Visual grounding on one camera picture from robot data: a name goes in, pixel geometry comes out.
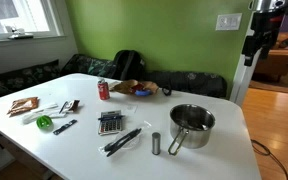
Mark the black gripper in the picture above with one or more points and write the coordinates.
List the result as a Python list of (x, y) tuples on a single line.
[(263, 25)]

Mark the brown leather sofa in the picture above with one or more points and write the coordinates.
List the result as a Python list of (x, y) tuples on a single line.
[(272, 65)]

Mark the black backpack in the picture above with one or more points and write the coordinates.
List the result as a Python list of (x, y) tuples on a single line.
[(128, 65)]

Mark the silver metal cylinder shaker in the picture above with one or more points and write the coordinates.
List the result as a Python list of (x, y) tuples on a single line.
[(156, 143)]

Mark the clear plastic bag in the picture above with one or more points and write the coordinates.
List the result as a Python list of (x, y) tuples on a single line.
[(130, 141)]

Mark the red soda can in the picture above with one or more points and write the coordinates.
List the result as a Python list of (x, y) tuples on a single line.
[(103, 90)]

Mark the blue pen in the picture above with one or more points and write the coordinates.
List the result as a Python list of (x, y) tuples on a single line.
[(110, 117)]

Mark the grey desk calculator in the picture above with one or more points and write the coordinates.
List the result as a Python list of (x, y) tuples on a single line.
[(110, 126)]

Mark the green patterned dark cushion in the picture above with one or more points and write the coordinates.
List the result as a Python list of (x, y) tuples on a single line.
[(87, 66)]

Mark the small brown white packet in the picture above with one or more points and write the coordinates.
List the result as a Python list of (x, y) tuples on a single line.
[(71, 105)]

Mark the black flat strip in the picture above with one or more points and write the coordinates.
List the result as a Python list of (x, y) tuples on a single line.
[(65, 127)]

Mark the green round plastic toy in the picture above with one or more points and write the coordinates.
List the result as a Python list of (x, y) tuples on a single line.
[(44, 121)]

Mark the white wrapped utensil packet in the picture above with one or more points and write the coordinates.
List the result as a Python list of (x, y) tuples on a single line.
[(39, 115)]

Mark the small white windowsill device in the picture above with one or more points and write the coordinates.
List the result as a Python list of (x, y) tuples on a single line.
[(20, 34)]

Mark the dark floral bench cushion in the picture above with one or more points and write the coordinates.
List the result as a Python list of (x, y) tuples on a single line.
[(20, 78)]

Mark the white framed window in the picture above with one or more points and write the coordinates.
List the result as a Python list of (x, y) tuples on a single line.
[(20, 15)]

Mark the brown snack packet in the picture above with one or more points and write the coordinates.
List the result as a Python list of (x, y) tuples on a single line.
[(23, 105)]

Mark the white light switch plate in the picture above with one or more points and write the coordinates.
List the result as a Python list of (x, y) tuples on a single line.
[(229, 22)]

